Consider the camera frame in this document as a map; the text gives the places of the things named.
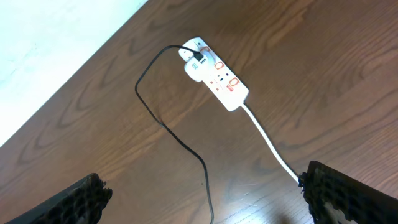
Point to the white power strip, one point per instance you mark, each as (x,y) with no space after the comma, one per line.
(221,80)

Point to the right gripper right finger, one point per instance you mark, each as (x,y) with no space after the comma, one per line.
(334,197)

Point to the white charger plug adapter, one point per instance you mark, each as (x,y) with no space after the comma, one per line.
(199,65)

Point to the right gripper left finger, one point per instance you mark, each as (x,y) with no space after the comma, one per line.
(81,203)

